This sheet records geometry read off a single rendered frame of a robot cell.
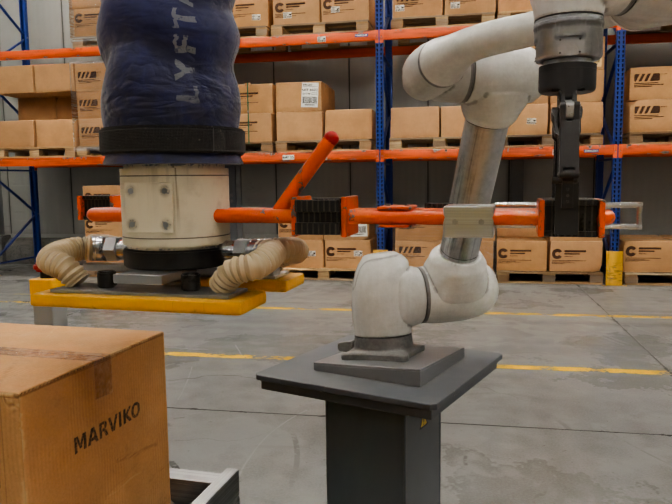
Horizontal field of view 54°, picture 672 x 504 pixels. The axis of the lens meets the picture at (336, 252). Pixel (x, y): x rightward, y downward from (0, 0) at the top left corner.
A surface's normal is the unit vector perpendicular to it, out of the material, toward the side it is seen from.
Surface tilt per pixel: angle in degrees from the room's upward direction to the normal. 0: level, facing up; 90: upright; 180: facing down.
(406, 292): 79
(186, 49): 109
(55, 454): 90
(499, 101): 126
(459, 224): 90
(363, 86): 90
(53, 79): 89
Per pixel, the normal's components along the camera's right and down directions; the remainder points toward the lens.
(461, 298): 0.20, 0.51
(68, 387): 0.96, 0.01
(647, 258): -0.20, 0.12
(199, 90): 0.59, -0.10
